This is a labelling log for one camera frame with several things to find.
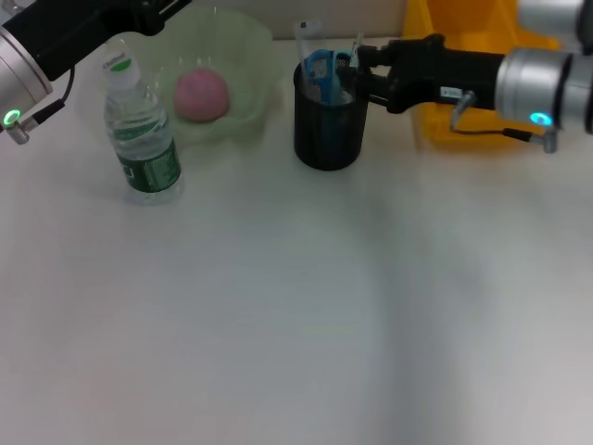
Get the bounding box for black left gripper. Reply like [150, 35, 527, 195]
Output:
[0, 0, 196, 83]

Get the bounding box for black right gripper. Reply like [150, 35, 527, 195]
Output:
[354, 33, 507, 116]

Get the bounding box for grey pen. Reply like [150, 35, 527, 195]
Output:
[348, 31, 366, 70]

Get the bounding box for blue scissors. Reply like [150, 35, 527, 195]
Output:
[303, 47, 356, 107]

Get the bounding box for clear plastic ruler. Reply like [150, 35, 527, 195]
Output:
[293, 19, 326, 73]

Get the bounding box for pink peach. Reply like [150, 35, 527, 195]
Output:
[173, 67, 232, 122]

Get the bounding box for clear water bottle green label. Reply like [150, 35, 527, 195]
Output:
[101, 49, 185, 207]

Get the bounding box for black mesh pen holder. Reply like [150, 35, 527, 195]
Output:
[293, 57, 372, 172]

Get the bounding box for green translucent fruit bowl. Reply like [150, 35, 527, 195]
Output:
[76, 6, 286, 145]

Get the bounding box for yellow plastic bin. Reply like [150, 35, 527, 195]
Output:
[401, 0, 562, 149]

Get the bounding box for grey right gripper cable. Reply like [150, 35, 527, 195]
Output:
[448, 90, 561, 155]

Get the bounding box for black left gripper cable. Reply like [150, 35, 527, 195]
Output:
[4, 64, 78, 146]

